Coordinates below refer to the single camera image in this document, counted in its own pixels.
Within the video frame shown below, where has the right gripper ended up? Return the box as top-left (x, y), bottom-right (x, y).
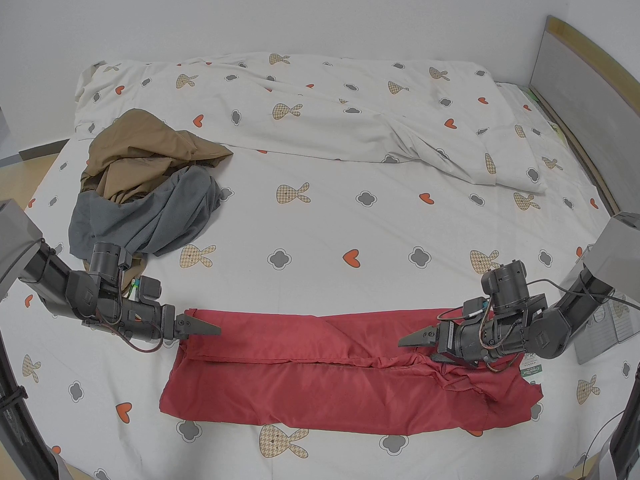
top-left (398, 317), bottom-right (532, 370)

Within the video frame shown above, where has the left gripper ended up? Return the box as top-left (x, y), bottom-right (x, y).
top-left (120, 299), bottom-right (222, 345)

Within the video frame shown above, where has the red shirt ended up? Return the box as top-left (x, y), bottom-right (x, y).
top-left (159, 308), bottom-right (545, 436)

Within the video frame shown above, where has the grey garment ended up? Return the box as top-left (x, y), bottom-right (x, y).
top-left (68, 167), bottom-right (224, 259)

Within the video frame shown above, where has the bed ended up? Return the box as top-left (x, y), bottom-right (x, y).
top-left (0, 15), bottom-right (640, 480)

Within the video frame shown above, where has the clear plastic box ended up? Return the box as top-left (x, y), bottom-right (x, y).
top-left (560, 247), bottom-right (640, 365)

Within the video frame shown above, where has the brown garment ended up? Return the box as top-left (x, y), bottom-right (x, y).
top-left (80, 109), bottom-right (234, 289)

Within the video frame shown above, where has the white printed quilt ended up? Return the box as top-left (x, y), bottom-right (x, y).
top-left (74, 52), bottom-right (547, 191)

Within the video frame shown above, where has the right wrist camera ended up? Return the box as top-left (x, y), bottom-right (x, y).
top-left (462, 296), bottom-right (494, 320)

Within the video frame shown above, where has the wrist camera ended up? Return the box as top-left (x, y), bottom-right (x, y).
top-left (137, 276), bottom-right (163, 305)
top-left (462, 296), bottom-right (494, 320)

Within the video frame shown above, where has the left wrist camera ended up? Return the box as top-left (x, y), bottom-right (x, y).
top-left (137, 276), bottom-right (163, 305)

